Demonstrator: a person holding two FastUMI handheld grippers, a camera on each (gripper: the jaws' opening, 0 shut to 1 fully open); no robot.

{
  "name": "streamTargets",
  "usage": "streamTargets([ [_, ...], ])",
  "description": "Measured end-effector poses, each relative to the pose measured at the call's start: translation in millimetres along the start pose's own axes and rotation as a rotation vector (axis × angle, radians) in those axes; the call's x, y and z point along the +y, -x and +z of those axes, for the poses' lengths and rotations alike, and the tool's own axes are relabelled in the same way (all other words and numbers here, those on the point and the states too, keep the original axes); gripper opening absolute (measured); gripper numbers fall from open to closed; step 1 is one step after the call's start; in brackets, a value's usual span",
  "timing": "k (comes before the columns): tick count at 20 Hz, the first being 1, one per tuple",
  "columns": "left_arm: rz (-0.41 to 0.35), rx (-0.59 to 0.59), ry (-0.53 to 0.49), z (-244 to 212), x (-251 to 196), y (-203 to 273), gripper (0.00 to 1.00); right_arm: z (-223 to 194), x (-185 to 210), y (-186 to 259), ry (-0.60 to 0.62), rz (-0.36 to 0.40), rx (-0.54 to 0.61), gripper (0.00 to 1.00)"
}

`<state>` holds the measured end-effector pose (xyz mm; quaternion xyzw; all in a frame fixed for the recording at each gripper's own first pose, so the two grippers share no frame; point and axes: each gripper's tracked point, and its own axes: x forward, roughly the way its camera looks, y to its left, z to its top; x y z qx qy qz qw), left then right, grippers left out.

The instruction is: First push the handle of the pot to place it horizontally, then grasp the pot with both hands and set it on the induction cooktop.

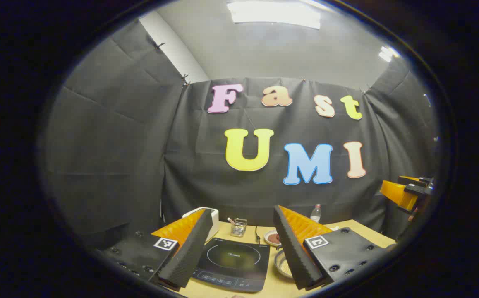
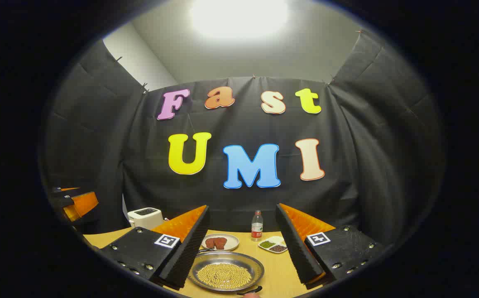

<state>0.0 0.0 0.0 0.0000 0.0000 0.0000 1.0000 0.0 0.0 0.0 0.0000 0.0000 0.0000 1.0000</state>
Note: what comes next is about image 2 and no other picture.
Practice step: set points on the white divided dish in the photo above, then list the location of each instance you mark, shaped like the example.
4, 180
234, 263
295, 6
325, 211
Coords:
272, 240

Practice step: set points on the pile of soybeans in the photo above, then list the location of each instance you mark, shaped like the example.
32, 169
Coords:
224, 276

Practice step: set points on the ceiling light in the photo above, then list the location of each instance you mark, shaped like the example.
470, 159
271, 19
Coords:
239, 16

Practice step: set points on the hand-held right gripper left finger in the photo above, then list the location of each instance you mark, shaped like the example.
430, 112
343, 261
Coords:
185, 252

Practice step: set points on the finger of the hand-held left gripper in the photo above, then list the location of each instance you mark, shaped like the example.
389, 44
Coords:
83, 205
63, 190

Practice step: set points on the red meat piece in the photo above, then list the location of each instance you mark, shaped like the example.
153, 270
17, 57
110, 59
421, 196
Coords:
221, 243
209, 243

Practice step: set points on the clear plastic water bottle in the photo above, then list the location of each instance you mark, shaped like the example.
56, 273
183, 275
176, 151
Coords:
257, 227

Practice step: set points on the pile of dark red beans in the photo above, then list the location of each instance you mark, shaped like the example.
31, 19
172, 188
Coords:
278, 248

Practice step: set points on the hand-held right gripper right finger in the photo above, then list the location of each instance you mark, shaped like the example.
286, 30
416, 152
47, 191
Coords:
295, 244

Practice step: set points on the white toaster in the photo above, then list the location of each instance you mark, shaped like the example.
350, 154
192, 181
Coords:
144, 218

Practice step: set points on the round white plate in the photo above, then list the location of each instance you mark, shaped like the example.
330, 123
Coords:
231, 242

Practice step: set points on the black backdrop cloth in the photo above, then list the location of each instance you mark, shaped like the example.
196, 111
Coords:
239, 124

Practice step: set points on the pile of green beans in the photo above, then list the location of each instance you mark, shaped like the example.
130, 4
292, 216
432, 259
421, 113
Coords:
267, 244

